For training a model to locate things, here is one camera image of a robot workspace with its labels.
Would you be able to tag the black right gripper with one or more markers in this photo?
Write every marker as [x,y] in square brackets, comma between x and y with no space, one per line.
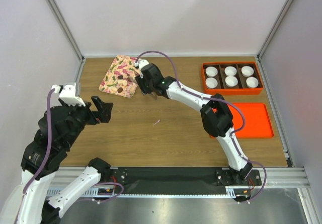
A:
[141,80]

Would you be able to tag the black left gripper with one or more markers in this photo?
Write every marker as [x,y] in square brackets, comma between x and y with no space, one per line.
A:
[104,110]

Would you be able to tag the metal tongs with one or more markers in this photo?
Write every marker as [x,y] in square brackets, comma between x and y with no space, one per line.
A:
[133,74]

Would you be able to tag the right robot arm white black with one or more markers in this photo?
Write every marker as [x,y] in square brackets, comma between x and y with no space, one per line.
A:
[216,116]

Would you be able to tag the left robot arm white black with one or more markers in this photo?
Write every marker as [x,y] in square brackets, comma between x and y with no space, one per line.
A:
[59,128]

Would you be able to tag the orange chocolate box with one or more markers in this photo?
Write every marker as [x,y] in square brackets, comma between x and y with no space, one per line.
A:
[231,78]

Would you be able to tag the floral tray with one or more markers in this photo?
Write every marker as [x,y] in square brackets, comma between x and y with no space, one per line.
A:
[119,66]

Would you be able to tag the white paper cup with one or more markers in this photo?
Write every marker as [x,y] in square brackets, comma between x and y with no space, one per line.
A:
[211,83]
[211,71]
[231,81]
[252,82]
[230,71]
[247,71]

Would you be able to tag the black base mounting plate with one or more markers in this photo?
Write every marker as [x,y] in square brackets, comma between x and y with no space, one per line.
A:
[181,180]

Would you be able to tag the brown box insert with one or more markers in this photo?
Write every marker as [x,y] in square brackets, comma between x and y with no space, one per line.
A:
[241,81]

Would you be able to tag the orange box lid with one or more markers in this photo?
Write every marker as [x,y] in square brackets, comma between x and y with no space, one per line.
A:
[258,124]

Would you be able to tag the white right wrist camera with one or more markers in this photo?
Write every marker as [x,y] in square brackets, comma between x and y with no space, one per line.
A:
[140,64]

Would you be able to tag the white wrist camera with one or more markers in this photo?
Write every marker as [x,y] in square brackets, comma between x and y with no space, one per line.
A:
[69,94]
[140,64]

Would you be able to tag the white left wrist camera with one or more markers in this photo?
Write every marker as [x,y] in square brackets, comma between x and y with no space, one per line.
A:
[69,94]

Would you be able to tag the aluminium frame post left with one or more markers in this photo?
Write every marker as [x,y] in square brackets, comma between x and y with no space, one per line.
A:
[65,28]

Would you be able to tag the aluminium frame post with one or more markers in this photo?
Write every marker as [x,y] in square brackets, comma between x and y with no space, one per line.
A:
[277,23]
[65,28]

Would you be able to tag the aluminium frame post right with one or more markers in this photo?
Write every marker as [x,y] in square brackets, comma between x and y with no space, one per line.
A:
[277,23]

